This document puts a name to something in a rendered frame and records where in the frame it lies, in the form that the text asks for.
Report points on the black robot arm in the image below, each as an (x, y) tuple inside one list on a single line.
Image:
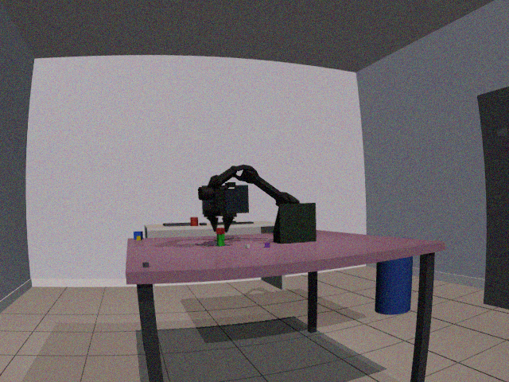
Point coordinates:
[(249, 175)]

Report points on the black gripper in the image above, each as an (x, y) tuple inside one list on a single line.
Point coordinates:
[(228, 216)]

